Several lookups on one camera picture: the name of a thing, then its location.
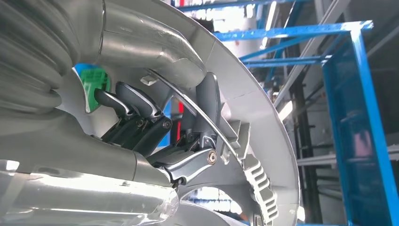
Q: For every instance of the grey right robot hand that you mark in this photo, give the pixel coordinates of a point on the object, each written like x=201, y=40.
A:
x=78, y=174

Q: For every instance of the blue metal shelf rack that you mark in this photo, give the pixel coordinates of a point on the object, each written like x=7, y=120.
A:
x=366, y=109

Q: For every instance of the green plastic crate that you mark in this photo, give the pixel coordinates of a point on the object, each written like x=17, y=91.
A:
x=93, y=81

